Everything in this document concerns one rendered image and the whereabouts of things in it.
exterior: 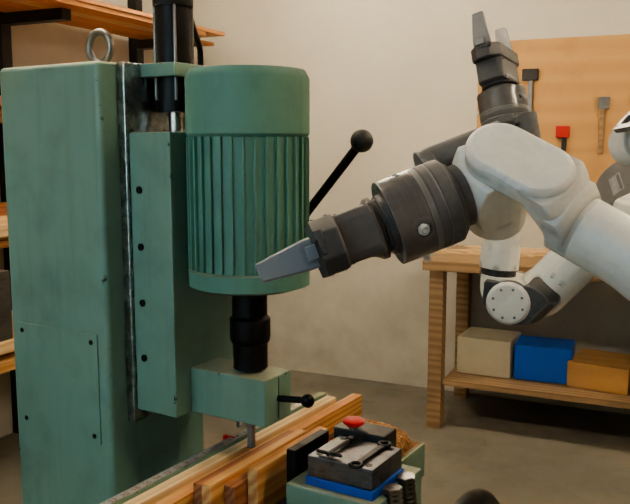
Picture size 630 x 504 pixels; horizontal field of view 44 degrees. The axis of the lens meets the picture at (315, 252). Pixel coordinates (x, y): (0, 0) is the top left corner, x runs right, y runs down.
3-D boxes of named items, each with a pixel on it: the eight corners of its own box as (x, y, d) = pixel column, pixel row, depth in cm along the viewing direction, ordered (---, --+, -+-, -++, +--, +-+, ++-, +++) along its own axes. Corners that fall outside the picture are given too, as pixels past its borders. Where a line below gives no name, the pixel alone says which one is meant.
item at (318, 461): (373, 502, 98) (373, 459, 97) (298, 482, 103) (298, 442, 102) (416, 465, 109) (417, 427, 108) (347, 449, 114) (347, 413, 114)
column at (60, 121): (112, 542, 120) (94, 59, 110) (17, 507, 131) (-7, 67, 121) (206, 487, 139) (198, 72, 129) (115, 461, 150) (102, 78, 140)
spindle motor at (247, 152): (264, 303, 103) (262, 60, 98) (163, 290, 112) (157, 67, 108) (331, 283, 118) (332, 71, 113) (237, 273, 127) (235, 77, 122)
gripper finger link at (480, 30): (486, 10, 141) (491, 43, 140) (470, 16, 142) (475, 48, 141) (483, 7, 139) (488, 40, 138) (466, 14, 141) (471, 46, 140)
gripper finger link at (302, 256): (252, 259, 78) (310, 236, 79) (264, 289, 78) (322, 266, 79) (252, 258, 77) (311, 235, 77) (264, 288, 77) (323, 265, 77)
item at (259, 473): (257, 516, 106) (257, 470, 106) (247, 513, 107) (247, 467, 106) (328, 468, 122) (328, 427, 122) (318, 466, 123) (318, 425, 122)
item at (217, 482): (210, 527, 104) (210, 486, 103) (201, 524, 104) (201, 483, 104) (306, 465, 124) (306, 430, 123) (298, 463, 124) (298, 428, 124)
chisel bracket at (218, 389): (265, 438, 112) (264, 381, 111) (189, 421, 119) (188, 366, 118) (293, 423, 118) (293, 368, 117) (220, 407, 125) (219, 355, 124)
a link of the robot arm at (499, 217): (443, 275, 82) (542, 236, 83) (441, 215, 73) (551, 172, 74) (400, 197, 88) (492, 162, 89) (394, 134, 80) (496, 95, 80)
